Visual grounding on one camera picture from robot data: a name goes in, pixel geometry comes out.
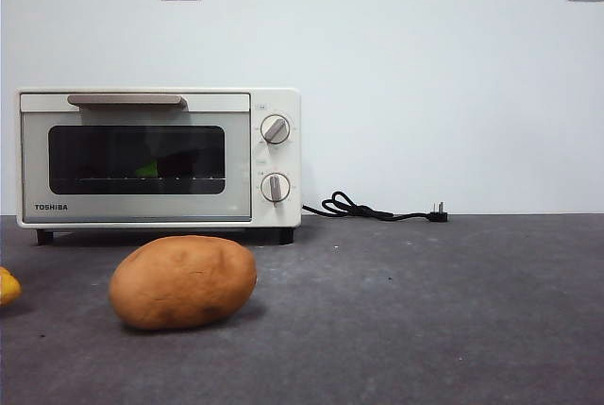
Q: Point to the purple eggplant with green stem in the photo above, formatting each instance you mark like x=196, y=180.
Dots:
x=147, y=170

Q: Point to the round oven timer knob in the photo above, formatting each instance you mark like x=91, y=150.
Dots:
x=275, y=188

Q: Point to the white Toshiba toaster oven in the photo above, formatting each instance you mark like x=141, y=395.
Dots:
x=276, y=221

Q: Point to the round oven temperature knob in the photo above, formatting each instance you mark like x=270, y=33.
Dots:
x=275, y=129

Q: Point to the brown potato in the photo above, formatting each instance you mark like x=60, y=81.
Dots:
x=184, y=282

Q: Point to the yellow vegetable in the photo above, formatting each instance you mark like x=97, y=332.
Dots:
x=8, y=288

